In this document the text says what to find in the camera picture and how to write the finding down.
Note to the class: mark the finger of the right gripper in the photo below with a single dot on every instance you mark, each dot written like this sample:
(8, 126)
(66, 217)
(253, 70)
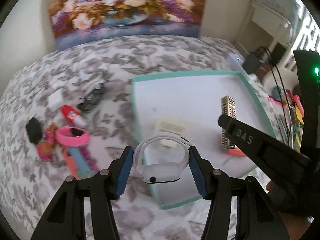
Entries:
(274, 158)

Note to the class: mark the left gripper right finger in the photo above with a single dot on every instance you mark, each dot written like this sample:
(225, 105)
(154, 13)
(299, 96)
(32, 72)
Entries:
(257, 217)

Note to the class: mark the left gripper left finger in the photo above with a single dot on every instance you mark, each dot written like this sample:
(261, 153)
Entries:
(64, 217)

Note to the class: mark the magenta lead refill case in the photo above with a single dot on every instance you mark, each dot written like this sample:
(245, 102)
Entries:
(90, 161)

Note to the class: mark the pink orange doll figure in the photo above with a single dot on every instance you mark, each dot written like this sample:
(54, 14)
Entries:
(45, 148)

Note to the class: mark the pink wristband watch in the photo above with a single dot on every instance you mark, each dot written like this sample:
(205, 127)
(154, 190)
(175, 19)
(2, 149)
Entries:
(72, 136)

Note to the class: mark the black charger adapter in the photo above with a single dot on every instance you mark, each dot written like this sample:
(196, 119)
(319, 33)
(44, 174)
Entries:
(34, 131)

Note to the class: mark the red white glue bottle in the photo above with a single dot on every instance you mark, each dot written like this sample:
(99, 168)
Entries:
(73, 116)

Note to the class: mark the black toy car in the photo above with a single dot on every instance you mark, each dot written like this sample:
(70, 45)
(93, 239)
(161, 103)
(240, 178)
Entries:
(92, 99)

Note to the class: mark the white charger cube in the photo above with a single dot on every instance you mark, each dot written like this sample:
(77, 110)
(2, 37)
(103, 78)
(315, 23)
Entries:
(55, 100)

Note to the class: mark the person's hand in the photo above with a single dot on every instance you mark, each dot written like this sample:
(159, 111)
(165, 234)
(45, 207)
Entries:
(271, 187)

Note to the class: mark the colourful toys pile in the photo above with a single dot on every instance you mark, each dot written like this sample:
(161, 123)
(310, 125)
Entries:
(289, 119)

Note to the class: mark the black plugged power adapter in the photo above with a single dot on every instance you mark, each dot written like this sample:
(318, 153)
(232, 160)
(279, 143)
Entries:
(252, 63)

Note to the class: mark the teal shallow box tray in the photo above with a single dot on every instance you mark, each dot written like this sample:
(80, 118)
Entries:
(192, 100)

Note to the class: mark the floral grey white blanket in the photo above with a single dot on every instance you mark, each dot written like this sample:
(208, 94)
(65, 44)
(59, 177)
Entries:
(28, 184)

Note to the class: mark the white power strip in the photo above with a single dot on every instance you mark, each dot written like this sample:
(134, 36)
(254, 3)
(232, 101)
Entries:
(235, 63)

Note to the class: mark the floral painting canvas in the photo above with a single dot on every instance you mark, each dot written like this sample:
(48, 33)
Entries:
(76, 22)

